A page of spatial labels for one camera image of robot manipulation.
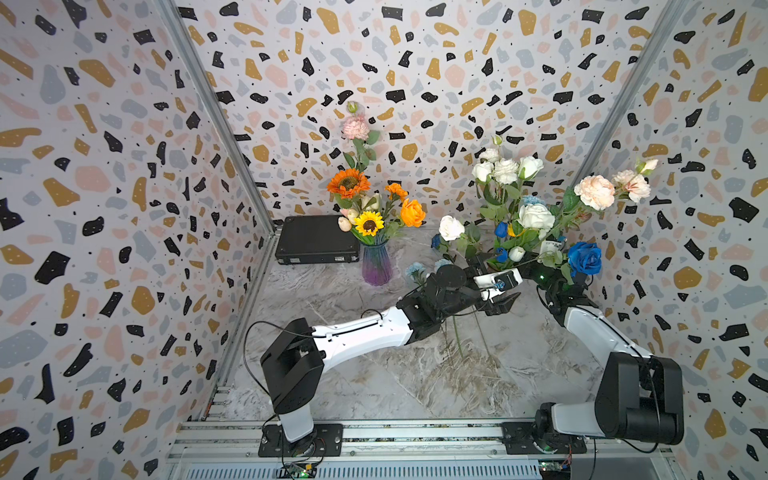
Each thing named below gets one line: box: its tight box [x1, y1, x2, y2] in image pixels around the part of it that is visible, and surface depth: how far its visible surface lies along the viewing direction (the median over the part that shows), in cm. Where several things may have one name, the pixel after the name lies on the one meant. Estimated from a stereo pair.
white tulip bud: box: [508, 246, 526, 262], surface depth 78 cm
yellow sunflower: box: [354, 211, 385, 237], surface depth 80 cm
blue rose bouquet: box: [567, 241, 602, 276], surface depth 57 cm
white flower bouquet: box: [438, 136, 555, 266], surface depth 78 cm
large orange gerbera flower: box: [326, 168, 371, 200], surface depth 72 cm
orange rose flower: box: [400, 198, 427, 228], surface depth 78 cm
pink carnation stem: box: [342, 101, 381, 172], surface depth 89 cm
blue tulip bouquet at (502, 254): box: [496, 247, 509, 263], surface depth 77 cm
